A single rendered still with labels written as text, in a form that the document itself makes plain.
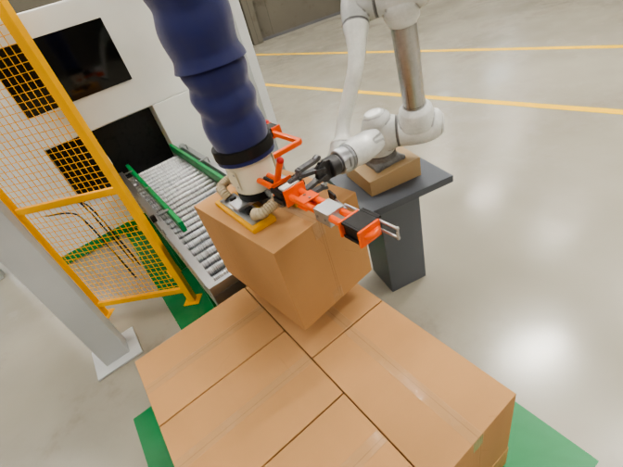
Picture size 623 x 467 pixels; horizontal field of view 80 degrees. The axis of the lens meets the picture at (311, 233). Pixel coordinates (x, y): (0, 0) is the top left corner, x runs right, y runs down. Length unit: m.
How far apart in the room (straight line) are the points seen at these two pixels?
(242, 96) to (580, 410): 1.86
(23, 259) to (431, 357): 2.05
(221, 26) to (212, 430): 1.34
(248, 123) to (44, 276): 1.60
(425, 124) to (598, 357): 1.36
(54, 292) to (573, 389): 2.68
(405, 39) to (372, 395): 1.33
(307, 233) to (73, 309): 1.71
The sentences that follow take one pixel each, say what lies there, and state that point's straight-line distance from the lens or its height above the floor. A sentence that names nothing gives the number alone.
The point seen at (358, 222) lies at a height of 1.23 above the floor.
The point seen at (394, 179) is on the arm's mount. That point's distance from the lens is 1.95.
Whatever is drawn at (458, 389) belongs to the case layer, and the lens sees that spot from 1.43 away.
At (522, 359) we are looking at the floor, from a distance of 2.17.
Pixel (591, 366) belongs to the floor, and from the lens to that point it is 2.23.
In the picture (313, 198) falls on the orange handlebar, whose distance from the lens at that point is 1.14.
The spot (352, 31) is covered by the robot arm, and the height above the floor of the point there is 1.54.
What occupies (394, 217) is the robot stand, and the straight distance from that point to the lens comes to 2.08.
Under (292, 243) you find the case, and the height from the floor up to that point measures 1.06.
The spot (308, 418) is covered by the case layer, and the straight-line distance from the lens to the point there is 1.44.
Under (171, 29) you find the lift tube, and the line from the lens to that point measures 1.23.
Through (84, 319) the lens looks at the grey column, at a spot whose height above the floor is 0.42.
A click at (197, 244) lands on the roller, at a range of 2.48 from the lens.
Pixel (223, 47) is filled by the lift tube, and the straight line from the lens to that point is 1.23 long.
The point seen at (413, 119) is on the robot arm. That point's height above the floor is 1.09.
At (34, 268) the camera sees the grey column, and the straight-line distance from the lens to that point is 2.47.
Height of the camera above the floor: 1.80
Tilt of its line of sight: 36 degrees down
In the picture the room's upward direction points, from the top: 18 degrees counter-clockwise
